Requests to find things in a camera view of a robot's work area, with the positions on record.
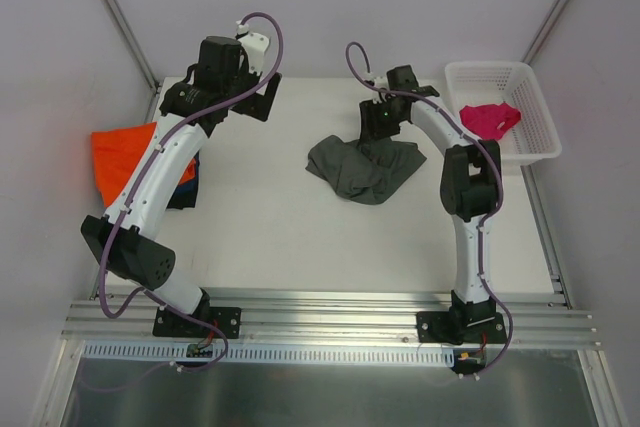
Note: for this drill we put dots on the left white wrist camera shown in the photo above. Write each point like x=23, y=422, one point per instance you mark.
x=256, y=46

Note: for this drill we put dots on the right aluminium frame post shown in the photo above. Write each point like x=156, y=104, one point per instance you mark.
x=545, y=30

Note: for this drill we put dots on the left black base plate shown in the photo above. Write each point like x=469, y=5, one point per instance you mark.
x=168, y=324

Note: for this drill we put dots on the aluminium frame post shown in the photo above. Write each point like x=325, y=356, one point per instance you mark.
x=545, y=30
x=131, y=43

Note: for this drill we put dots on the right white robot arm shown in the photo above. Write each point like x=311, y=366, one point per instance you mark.
x=471, y=189

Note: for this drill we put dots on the left aluminium frame post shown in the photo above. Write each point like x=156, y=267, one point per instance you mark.
x=131, y=43

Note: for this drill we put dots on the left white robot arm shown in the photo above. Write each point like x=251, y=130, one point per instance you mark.
x=123, y=240

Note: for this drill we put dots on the magenta t shirt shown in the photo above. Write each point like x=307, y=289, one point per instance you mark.
x=490, y=121

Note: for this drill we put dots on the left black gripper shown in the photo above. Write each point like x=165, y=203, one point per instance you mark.
x=263, y=98

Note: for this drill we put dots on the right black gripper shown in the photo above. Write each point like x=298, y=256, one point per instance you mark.
x=377, y=128

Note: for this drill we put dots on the white slotted cable duct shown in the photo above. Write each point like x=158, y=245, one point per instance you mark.
x=270, y=354

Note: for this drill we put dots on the aluminium mounting rail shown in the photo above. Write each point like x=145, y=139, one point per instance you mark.
x=541, y=321

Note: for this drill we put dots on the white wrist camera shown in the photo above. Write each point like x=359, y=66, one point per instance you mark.
x=256, y=46
x=377, y=84

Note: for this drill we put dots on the orange folded t shirt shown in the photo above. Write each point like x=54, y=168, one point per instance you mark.
x=115, y=156

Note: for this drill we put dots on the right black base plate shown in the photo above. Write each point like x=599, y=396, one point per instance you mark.
x=440, y=327

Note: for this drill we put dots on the white plastic basket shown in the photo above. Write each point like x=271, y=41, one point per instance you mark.
x=502, y=101

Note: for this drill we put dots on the grey t shirt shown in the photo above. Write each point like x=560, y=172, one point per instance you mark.
x=367, y=173

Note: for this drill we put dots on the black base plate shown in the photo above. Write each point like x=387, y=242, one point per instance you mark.
x=168, y=324
x=440, y=327

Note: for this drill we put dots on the navy folded t shirt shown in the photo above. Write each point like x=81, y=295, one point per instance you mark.
x=186, y=192

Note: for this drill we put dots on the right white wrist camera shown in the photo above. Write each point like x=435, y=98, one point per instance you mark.
x=377, y=84

